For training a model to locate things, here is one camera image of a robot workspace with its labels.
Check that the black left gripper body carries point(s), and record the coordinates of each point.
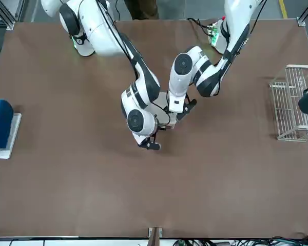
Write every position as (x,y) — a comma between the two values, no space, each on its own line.
(188,109)

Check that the aluminium frame post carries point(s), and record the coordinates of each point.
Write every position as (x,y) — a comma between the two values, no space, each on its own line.
(155,235)

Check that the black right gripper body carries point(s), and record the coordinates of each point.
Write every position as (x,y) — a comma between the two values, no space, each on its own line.
(154,146)

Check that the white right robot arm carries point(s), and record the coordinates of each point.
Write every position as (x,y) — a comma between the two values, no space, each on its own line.
(97,25)

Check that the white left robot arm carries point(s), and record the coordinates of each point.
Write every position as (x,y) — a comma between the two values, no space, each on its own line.
(181,84)

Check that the person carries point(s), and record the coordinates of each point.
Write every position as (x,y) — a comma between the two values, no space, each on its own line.
(141,9)

